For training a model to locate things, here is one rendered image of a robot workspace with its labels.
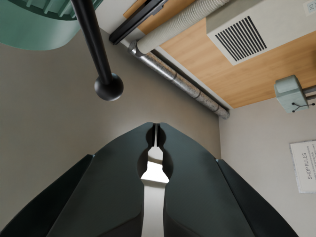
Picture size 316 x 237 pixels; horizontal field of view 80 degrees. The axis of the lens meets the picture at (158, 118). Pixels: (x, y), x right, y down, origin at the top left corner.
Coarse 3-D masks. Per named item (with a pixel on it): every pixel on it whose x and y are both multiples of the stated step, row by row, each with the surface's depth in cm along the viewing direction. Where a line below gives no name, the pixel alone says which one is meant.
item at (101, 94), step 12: (72, 0) 12; (84, 0) 12; (84, 12) 13; (84, 24) 14; (96, 24) 15; (84, 36) 15; (96, 36) 15; (96, 48) 16; (96, 60) 18; (108, 72) 20; (96, 84) 22; (108, 84) 22; (120, 84) 23; (108, 96) 22
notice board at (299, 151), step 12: (300, 144) 249; (312, 144) 240; (300, 156) 245; (312, 156) 236; (300, 168) 240; (312, 168) 232; (300, 180) 236; (312, 180) 229; (300, 192) 233; (312, 192) 225
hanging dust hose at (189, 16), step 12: (204, 0) 148; (216, 0) 144; (228, 0) 145; (180, 12) 165; (192, 12) 156; (204, 12) 154; (168, 24) 172; (180, 24) 167; (192, 24) 166; (144, 36) 193; (156, 36) 182; (168, 36) 178; (144, 48) 196
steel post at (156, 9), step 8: (152, 0) 158; (160, 0) 157; (144, 8) 165; (152, 8) 164; (160, 8) 164; (136, 16) 173; (144, 16) 170; (128, 24) 181; (136, 24) 178; (112, 32) 199; (120, 32) 190; (128, 32) 188; (112, 40) 200; (120, 40) 200
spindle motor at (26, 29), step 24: (0, 0) 19; (24, 0) 19; (48, 0) 20; (96, 0) 24; (0, 24) 22; (24, 24) 22; (48, 24) 23; (72, 24) 25; (24, 48) 26; (48, 48) 28
